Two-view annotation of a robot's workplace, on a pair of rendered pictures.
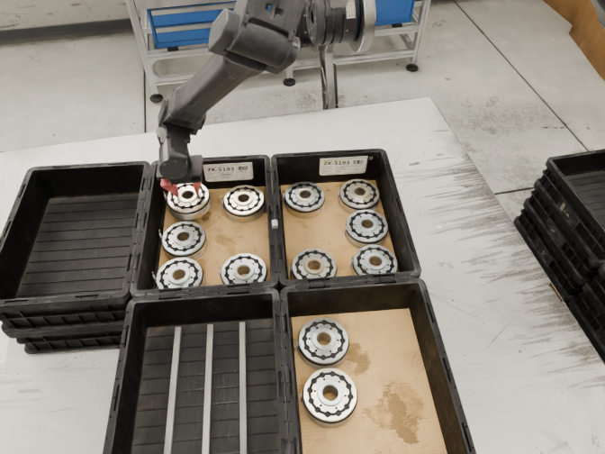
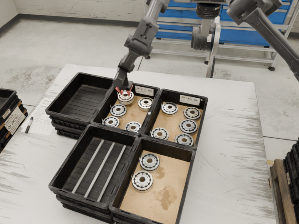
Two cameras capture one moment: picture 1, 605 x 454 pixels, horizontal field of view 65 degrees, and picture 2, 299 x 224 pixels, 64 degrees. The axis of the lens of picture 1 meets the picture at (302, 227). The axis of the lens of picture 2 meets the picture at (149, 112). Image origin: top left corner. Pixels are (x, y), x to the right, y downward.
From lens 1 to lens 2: 0.41 m
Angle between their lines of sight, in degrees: 17
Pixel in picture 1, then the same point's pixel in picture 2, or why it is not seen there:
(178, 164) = (119, 82)
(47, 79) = (109, 41)
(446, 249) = (227, 148)
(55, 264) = (74, 106)
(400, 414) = (165, 198)
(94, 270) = (85, 112)
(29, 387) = (53, 145)
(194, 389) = (98, 162)
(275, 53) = (142, 50)
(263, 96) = (192, 66)
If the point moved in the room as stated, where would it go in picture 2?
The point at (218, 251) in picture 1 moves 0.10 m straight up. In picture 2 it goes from (129, 118) to (127, 107)
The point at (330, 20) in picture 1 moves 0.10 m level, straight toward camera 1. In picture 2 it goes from (200, 41) to (194, 49)
